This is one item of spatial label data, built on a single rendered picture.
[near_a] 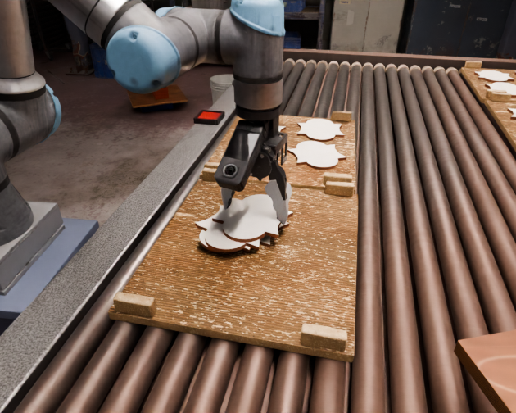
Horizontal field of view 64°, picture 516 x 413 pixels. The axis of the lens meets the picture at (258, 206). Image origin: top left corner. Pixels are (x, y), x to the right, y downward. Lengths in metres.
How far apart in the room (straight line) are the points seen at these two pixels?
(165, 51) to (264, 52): 0.16
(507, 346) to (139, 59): 0.50
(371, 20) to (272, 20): 4.91
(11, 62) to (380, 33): 4.98
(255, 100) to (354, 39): 4.92
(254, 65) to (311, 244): 0.32
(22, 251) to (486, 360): 0.74
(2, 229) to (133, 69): 0.44
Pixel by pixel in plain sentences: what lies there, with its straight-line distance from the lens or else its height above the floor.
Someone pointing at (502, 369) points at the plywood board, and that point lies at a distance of 0.49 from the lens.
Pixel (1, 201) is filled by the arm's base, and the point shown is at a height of 1.00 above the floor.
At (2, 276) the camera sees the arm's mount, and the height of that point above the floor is 0.91.
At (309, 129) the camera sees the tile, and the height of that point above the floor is 0.94.
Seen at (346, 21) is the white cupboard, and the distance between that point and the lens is 5.49.
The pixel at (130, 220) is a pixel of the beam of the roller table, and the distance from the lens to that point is 0.86.
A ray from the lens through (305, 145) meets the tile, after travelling 1.07.
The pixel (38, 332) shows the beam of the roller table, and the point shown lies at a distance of 0.69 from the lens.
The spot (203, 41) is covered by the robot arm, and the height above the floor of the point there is 1.27.
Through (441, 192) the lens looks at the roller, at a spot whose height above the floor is 0.92.
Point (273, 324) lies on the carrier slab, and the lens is 0.60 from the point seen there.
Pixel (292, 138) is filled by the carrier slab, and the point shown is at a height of 0.94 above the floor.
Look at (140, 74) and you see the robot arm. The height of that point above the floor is 1.26.
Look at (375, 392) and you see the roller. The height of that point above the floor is 0.92.
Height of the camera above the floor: 1.39
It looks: 33 degrees down
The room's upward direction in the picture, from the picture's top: straight up
